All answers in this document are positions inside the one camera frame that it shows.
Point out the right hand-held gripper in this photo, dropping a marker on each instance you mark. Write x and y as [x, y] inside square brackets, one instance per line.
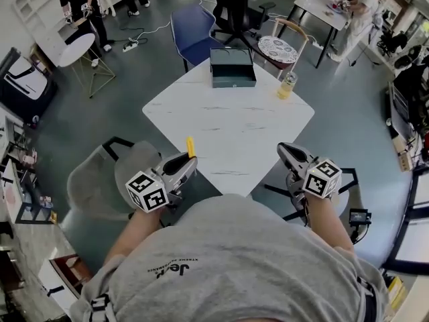
[301, 169]

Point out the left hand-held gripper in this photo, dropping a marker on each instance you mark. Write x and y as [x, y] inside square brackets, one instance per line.
[174, 176]

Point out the yellow screwdriver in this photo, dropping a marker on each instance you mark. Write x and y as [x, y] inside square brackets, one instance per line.
[190, 146]

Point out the dark green container box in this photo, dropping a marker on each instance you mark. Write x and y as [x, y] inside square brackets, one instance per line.
[231, 74]

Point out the person's right forearm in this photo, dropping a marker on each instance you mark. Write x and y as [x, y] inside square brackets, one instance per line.
[330, 223]

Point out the person's left forearm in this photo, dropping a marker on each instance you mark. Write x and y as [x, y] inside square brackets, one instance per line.
[134, 233]

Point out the grey upholstered chair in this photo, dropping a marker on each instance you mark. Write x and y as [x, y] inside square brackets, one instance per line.
[100, 179]

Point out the small black monitor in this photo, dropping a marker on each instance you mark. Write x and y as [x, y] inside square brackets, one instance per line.
[359, 217]

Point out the glass bottle of yellow liquid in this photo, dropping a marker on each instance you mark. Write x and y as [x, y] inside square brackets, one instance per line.
[287, 86]

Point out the grey t-shirt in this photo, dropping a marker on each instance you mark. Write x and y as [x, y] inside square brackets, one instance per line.
[234, 263]

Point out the patterned round seat cushion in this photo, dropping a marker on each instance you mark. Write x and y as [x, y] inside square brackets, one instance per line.
[277, 49]

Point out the white power strip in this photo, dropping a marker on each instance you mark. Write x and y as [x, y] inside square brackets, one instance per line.
[130, 46]

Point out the wooden chair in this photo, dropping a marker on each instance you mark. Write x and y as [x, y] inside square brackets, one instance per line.
[295, 29]

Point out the blue chair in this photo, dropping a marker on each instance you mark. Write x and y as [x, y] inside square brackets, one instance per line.
[194, 32]

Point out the yellow box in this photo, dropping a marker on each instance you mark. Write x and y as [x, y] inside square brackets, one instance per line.
[397, 294]

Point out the white round side table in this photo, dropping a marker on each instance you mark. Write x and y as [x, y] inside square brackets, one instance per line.
[75, 50]

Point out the white rectangular table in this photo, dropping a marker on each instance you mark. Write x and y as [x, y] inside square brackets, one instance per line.
[318, 8]

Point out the black office chair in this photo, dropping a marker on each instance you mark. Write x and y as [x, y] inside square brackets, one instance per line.
[234, 8]

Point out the white shelf unit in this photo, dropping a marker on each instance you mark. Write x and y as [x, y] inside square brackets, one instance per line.
[37, 15]

